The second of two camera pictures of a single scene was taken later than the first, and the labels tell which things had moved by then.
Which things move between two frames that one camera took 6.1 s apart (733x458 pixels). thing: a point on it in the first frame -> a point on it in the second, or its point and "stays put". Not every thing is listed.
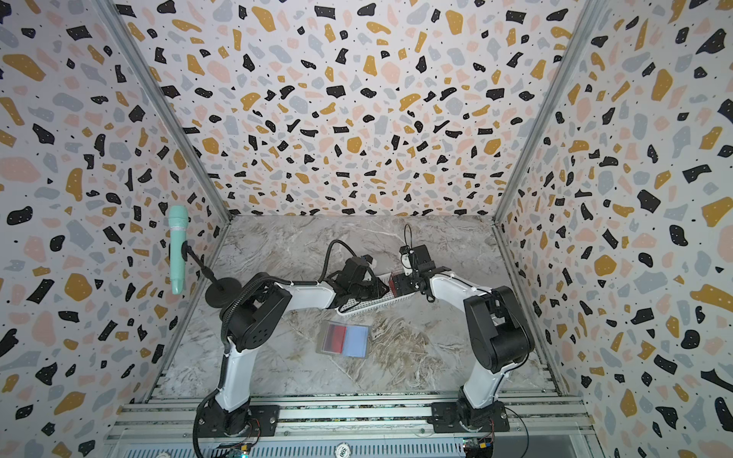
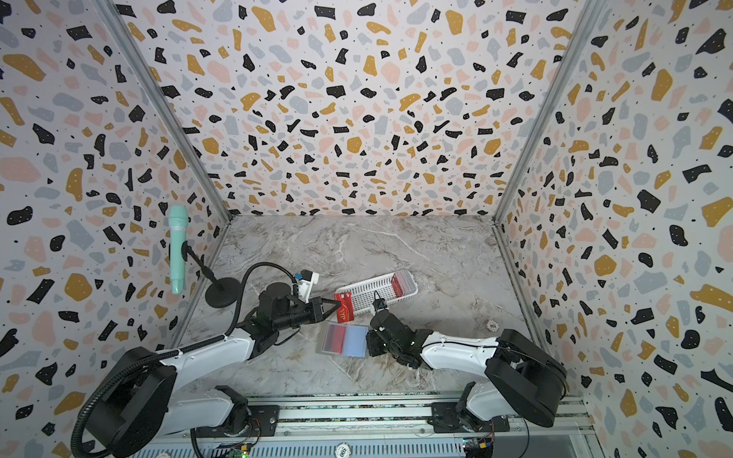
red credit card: [335, 339] stays put
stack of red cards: [397, 282] stays put
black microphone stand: [221, 290] stays put
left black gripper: [382, 287] -> [317, 305]
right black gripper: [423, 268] -> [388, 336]
